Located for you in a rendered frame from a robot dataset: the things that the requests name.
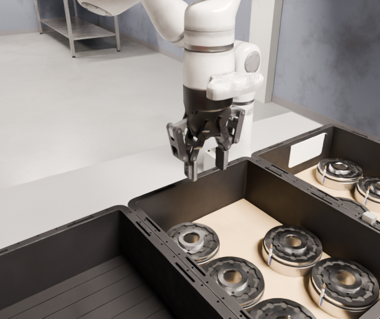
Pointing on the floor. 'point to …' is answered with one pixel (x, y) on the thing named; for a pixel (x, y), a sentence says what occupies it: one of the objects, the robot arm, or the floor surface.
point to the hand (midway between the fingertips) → (206, 165)
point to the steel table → (76, 27)
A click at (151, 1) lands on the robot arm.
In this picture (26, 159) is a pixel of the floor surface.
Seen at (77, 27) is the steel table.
